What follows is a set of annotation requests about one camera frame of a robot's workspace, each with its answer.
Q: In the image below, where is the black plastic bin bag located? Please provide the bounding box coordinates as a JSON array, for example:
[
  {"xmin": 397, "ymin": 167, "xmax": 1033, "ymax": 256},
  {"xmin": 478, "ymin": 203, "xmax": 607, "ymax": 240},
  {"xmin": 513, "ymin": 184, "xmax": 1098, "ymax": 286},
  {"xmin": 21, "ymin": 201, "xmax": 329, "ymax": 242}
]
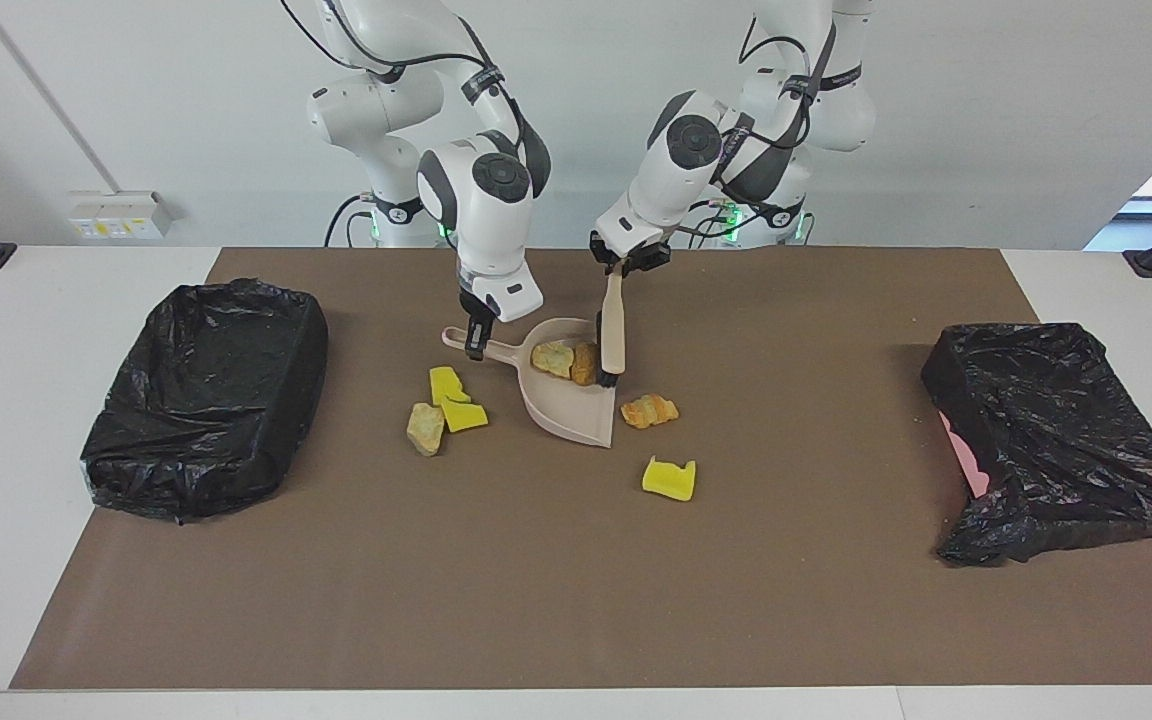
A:
[{"xmin": 80, "ymin": 278, "xmax": 330, "ymax": 525}]

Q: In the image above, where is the brown table mat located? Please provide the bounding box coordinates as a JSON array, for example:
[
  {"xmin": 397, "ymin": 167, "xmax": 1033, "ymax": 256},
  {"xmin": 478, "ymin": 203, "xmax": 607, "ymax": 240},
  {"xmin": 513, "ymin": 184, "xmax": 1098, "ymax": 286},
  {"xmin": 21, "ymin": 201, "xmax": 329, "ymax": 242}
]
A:
[{"xmin": 9, "ymin": 247, "xmax": 1152, "ymax": 691}]

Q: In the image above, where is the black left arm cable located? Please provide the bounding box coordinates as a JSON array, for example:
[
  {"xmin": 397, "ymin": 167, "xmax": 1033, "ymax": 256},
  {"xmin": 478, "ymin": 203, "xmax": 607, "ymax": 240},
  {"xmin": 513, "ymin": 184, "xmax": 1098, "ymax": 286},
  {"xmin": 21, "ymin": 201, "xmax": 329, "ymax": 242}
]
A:
[{"xmin": 681, "ymin": 35, "xmax": 817, "ymax": 251}]

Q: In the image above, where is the black bin bag over pink bin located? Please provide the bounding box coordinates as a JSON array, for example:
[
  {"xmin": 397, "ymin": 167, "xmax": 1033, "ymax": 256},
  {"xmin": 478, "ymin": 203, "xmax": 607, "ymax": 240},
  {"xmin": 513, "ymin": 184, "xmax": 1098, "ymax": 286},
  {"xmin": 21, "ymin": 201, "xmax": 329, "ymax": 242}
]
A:
[{"xmin": 920, "ymin": 321, "xmax": 1152, "ymax": 568}]

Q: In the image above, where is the grey wall conduit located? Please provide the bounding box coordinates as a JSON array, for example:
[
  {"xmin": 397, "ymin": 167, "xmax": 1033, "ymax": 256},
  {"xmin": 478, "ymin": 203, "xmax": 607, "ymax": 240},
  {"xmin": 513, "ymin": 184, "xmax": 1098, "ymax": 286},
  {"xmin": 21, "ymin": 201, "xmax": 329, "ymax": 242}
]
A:
[{"xmin": 0, "ymin": 0, "xmax": 125, "ymax": 196}]

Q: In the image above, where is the black base cable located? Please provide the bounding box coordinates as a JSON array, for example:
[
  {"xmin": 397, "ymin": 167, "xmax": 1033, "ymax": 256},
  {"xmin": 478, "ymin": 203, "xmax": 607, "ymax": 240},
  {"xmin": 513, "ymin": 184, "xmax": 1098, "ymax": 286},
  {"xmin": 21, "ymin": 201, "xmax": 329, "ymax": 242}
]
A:
[
  {"xmin": 674, "ymin": 195, "xmax": 767, "ymax": 249},
  {"xmin": 324, "ymin": 195, "xmax": 377, "ymax": 248}
]

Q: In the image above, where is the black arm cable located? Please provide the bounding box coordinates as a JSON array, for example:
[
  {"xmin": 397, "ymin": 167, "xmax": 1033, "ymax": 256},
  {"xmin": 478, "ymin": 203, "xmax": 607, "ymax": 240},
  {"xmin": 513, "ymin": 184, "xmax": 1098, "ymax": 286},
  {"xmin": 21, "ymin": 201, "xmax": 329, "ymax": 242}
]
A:
[
  {"xmin": 281, "ymin": 0, "xmax": 527, "ymax": 131},
  {"xmin": 681, "ymin": 35, "xmax": 817, "ymax": 251}
]

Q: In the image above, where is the white wall power socket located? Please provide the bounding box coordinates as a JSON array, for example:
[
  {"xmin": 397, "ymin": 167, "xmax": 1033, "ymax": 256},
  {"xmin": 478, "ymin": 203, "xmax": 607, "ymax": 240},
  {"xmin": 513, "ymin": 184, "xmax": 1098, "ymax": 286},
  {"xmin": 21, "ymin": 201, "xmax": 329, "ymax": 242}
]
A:
[{"xmin": 67, "ymin": 190, "xmax": 177, "ymax": 241}]

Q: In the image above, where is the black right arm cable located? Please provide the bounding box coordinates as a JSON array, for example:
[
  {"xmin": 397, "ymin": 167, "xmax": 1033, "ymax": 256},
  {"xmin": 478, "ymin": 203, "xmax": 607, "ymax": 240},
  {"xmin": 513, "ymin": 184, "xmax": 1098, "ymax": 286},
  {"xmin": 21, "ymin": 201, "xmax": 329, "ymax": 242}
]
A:
[{"xmin": 281, "ymin": 0, "xmax": 527, "ymax": 131}]

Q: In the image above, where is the yellow sponge with green layer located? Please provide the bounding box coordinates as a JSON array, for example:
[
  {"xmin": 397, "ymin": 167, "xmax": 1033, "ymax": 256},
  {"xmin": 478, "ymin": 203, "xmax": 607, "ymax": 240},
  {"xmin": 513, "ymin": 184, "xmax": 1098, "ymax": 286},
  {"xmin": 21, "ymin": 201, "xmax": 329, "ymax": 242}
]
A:
[{"xmin": 441, "ymin": 393, "xmax": 489, "ymax": 434}]

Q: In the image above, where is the beige plastic dustpan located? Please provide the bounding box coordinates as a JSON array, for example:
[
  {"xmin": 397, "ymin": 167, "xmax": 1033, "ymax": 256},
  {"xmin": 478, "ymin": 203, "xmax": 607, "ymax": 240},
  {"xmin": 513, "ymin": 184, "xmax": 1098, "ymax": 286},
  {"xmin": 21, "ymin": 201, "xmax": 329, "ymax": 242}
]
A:
[{"xmin": 441, "ymin": 317, "xmax": 617, "ymax": 449}]

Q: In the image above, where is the black left base cable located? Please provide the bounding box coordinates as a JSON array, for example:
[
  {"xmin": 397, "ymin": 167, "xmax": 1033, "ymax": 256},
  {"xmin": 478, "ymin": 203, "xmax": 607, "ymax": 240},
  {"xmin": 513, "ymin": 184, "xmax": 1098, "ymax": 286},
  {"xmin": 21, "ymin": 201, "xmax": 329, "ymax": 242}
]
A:
[{"xmin": 674, "ymin": 195, "xmax": 767, "ymax": 249}]

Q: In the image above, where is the beige brush with black bristles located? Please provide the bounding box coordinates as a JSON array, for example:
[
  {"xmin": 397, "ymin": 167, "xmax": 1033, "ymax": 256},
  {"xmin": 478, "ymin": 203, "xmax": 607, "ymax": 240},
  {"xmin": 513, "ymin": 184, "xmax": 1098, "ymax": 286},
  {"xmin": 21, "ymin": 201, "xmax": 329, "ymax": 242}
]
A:
[{"xmin": 596, "ymin": 262, "xmax": 629, "ymax": 389}]

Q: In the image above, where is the notched yellow sponge piece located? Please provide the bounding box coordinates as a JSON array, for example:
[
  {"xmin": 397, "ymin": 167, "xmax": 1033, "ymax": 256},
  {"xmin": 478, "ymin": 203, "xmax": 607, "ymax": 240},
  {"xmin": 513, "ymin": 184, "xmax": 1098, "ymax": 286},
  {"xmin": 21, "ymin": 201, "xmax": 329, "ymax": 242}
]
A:
[{"xmin": 642, "ymin": 456, "xmax": 697, "ymax": 503}]

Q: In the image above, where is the pale ridged bread chunk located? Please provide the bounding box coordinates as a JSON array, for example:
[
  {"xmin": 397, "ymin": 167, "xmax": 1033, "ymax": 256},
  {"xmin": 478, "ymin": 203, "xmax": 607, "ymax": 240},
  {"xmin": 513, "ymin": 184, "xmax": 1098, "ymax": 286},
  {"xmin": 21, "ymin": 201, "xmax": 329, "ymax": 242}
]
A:
[{"xmin": 406, "ymin": 402, "xmax": 446, "ymax": 458}]

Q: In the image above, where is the black right base cable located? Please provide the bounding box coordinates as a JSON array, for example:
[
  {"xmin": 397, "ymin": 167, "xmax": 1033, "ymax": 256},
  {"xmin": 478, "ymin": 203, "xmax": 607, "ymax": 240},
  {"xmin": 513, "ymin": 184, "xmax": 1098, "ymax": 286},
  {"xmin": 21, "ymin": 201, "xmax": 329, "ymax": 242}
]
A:
[{"xmin": 324, "ymin": 195, "xmax": 377, "ymax": 248}]

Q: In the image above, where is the pink bin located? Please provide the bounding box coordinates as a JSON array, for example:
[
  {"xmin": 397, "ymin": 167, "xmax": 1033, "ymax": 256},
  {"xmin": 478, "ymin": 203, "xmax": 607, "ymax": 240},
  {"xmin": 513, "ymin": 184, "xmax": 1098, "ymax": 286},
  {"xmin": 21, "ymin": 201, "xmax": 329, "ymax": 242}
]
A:
[{"xmin": 939, "ymin": 412, "xmax": 992, "ymax": 499}]

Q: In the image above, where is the orange striped bread piece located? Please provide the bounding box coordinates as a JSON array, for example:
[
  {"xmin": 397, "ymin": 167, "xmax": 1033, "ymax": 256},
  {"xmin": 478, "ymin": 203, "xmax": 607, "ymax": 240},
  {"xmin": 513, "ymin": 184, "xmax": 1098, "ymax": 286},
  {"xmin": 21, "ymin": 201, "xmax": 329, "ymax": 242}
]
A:
[{"xmin": 620, "ymin": 394, "xmax": 680, "ymax": 430}]

